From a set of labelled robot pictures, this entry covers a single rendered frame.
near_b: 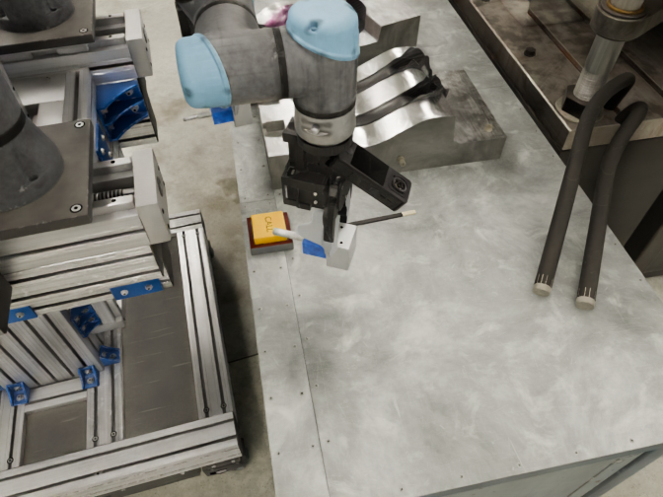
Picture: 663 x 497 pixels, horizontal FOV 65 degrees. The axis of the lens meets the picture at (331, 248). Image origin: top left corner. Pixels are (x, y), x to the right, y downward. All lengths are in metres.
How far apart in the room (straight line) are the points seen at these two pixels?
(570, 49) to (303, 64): 1.20
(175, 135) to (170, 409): 1.45
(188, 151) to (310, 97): 1.92
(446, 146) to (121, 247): 0.66
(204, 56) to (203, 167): 1.84
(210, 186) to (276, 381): 1.55
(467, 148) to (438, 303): 0.37
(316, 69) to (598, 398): 0.65
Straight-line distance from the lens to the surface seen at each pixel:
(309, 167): 0.70
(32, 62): 1.29
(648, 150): 1.59
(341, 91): 0.60
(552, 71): 1.57
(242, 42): 0.58
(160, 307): 1.69
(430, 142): 1.11
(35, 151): 0.83
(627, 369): 0.97
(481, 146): 1.17
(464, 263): 0.99
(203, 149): 2.49
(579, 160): 1.12
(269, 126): 1.13
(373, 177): 0.68
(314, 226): 0.75
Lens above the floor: 1.57
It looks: 51 degrees down
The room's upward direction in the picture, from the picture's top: straight up
